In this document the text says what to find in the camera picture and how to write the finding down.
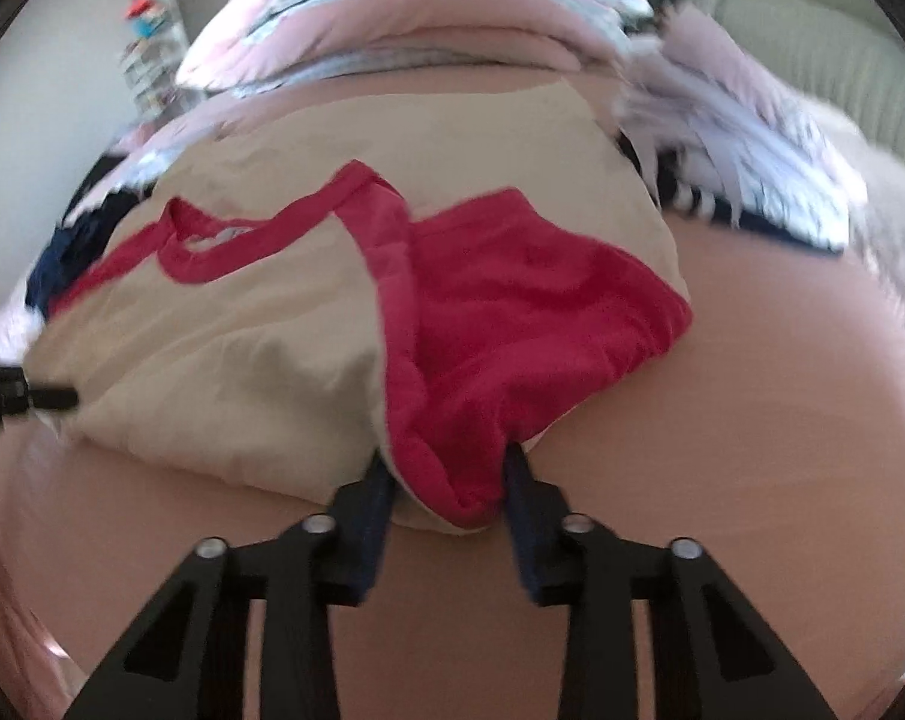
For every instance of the rack with colourful toys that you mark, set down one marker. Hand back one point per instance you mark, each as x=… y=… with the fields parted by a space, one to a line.
x=148 y=52

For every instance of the cream and red t-shirt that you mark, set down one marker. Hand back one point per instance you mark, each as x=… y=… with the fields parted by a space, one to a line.
x=272 y=360

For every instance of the pink bed sheet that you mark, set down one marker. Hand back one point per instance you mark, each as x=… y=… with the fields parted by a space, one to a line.
x=759 y=450

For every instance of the pale crumpled blanket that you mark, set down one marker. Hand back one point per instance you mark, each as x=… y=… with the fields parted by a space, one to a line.
x=894 y=195

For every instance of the navy blue garment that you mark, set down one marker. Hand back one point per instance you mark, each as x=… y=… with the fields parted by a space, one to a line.
x=77 y=247

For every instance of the grey-green sofa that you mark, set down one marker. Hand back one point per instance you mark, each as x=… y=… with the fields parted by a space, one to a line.
x=819 y=30

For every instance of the pink printed quilt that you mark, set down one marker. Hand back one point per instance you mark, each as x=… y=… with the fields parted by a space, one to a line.
x=422 y=22

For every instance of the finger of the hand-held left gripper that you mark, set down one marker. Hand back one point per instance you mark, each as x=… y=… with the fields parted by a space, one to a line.
x=47 y=397

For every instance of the white lilac striped garment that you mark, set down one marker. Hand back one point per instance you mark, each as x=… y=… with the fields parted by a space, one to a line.
x=737 y=112

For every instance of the navy white striped garment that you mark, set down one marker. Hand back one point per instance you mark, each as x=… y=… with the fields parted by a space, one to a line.
x=767 y=229

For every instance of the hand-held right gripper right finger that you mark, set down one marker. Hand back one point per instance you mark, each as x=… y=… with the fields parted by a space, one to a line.
x=529 y=536

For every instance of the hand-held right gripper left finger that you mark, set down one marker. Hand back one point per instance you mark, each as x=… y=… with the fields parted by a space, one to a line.
x=373 y=529

